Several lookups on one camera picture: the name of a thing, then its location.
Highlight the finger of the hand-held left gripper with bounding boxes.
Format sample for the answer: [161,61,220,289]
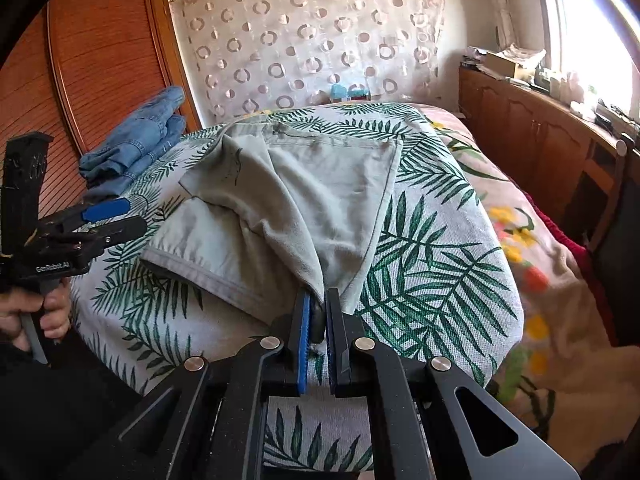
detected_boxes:
[80,198,133,223]
[92,216,149,252]

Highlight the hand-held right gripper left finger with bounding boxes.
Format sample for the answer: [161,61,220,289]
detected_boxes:
[65,290,313,480]

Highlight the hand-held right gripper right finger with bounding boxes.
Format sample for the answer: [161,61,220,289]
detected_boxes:
[324,288,582,480]

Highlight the grey-green pants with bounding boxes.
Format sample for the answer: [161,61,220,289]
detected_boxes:
[139,119,405,319]

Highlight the person's left hand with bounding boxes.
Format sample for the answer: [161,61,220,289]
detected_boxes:
[0,286,72,352]

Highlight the folded blue jeans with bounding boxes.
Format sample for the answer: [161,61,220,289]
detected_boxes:
[79,86,187,202]

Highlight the leaf print blanket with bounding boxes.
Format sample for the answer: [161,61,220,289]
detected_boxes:
[67,102,526,473]

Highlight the wooden wardrobe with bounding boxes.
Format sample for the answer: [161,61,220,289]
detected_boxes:
[0,0,204,223]

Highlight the person's dark clothing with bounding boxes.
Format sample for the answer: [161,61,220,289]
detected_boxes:
[0,337,148,480]

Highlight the floral blanket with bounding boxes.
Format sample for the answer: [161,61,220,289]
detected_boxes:
[425,105,640,471]

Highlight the blue plastic toy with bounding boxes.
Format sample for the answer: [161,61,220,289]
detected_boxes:
[329,83,374,104]

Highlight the sheer circle pattern curtain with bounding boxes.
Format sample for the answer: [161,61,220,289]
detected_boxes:
[170,0,447,122]

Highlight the red cloth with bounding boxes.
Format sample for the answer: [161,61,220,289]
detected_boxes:
[527,197,622,347]

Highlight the wooden cabinet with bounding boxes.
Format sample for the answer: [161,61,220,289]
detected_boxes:
[457,62,640,261]

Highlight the cardboard box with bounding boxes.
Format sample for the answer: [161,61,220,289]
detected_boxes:
[485,50,532,79]

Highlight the window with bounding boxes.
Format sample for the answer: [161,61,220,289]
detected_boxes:
[530,0,640,111]

